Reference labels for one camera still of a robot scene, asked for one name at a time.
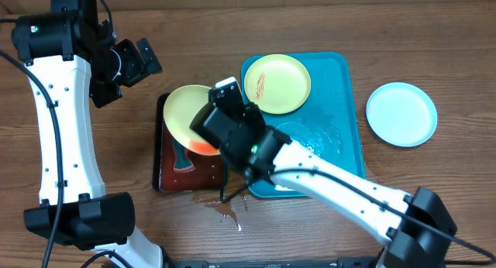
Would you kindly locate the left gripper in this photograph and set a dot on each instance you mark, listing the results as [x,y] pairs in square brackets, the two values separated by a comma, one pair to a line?
[136,66]

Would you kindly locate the yellow plate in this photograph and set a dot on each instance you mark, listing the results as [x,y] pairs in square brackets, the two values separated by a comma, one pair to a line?
[180,108]
[277,83]

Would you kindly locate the wet sponge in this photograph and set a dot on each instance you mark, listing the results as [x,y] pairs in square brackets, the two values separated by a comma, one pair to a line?
[182,163]

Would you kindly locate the light blue plate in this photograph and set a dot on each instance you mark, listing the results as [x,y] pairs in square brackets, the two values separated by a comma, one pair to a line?
[401,114]

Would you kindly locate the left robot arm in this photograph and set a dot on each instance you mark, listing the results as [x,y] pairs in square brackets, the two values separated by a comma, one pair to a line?
[73,62]

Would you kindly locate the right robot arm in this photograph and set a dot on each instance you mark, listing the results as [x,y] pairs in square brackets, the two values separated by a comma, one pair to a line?
[414,229]

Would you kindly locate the black tray with red water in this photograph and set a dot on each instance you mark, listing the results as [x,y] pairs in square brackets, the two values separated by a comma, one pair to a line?
[209,173]

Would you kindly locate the teal plastic tray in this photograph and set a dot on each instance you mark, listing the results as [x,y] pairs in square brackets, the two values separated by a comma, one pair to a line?
[326,124]

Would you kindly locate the yellow plate top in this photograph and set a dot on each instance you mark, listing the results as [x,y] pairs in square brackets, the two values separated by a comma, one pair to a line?
[277,83]

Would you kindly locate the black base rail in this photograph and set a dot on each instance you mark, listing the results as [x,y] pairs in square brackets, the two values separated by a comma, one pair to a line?
[344,262]

